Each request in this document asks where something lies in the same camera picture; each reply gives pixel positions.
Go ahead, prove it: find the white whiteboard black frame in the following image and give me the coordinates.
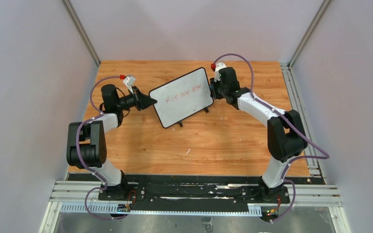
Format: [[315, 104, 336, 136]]
[[149, 67, 214, 128]]

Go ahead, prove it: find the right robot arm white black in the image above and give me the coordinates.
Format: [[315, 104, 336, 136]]
[[210, 63, 307, 196]]

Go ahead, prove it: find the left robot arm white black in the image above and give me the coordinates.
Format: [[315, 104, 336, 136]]
[[66, 84, 157, 195]]

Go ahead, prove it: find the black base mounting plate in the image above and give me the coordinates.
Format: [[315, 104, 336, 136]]
[[98, 174, 290, 213]]

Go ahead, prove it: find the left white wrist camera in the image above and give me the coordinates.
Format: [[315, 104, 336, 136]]
[[122, 75, 136, 94]]

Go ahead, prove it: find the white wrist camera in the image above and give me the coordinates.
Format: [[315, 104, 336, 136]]
[[214, 62, 227, 82], [122, 75, 136, 94]]

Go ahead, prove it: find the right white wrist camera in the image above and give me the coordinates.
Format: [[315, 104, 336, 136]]
[[214, 62, 227, 82]]

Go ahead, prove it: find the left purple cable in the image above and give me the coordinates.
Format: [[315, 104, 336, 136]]
[[75, 75, 129, 221]]

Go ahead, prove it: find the purple cable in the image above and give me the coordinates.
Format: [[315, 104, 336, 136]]
[[210, 53, 330, 223], [75, 75, 129, 221]]

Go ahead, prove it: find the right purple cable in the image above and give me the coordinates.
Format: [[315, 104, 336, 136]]
[[210, 53, 330, 223]]

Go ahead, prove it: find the left aluminium corner post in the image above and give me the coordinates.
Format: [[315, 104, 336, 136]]
[[60, 0, 101, 67]]

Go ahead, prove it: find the aluminium corner post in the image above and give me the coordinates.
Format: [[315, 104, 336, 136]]
[[288, 0, 333, 69], [60, 0, 101, 67]]

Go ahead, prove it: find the right aluminium side rail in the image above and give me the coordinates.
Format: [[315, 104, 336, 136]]
[[280, 63, 327, 184]]

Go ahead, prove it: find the right aluminium corner post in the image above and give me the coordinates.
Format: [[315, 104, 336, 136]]
[[288, 0, 333, 69]]

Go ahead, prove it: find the aluminium frame rail front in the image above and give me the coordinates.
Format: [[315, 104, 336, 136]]
[[39, 175, 352, 233]]

